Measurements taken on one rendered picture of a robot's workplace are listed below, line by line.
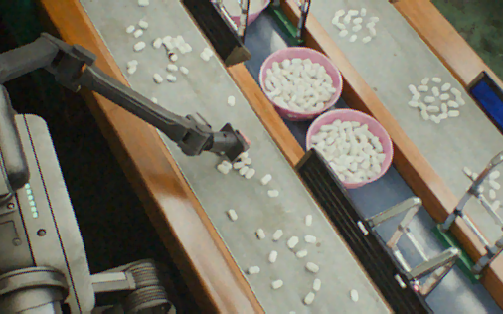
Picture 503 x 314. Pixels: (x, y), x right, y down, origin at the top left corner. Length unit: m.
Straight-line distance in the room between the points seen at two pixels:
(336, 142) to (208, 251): 0.55
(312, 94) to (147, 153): 0.58
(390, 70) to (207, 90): 0.62
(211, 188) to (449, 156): 0.76
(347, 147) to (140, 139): 0.63
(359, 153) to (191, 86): 0.57
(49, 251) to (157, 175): 0.89
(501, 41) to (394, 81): 1.42
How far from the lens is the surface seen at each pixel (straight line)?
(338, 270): 2.08
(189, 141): 1.99
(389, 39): 2.59
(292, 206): 2.14
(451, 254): 1.75
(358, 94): 2.37
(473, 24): 3.84
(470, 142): 2.42
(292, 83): 2.40
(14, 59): 1.79
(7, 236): 1.31
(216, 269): 2.00
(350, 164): 2.26
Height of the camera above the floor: 2.60
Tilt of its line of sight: 58 degrees down
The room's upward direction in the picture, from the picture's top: 11 degrees clockwise
